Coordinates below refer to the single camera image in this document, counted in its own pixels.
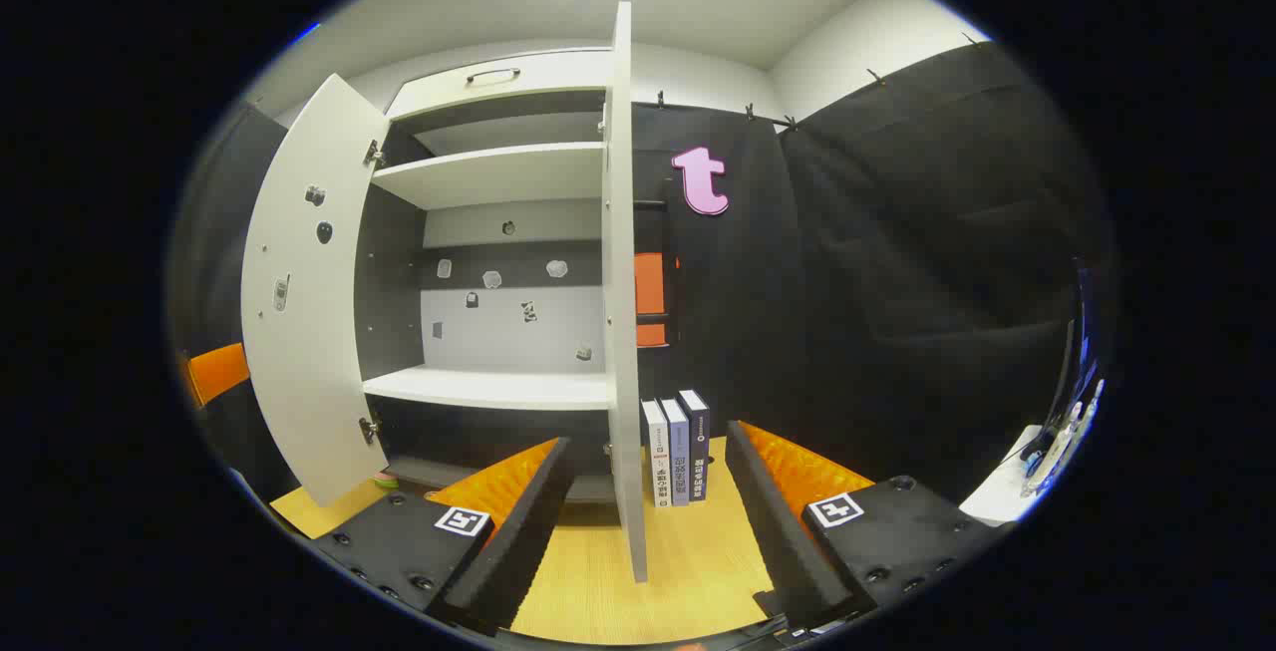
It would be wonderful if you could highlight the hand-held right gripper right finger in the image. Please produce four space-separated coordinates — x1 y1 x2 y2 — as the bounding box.
724 420 1016 637

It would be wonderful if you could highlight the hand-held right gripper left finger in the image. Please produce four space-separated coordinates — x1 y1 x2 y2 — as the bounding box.
311 437 579 637

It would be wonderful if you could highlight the white cabinet door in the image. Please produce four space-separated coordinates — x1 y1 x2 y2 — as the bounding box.
601 1 649 584
240 73 392 508

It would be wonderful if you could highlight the dark navy book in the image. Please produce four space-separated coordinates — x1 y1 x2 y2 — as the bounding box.
678 389 712 502

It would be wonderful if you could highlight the pale grey book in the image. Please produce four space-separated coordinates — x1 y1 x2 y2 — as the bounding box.
660 397 691 507

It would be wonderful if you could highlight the black backdrop cloth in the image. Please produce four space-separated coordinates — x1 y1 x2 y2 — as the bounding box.
169 38 1108 522

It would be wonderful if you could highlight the white cabinet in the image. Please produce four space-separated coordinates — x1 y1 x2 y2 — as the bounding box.
354 46 639 507

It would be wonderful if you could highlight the white cabinet drawer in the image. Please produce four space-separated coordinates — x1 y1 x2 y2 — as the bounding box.
387 50 611 120

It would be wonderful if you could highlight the black right door handle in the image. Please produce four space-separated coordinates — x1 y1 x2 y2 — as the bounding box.
634 198 685 348

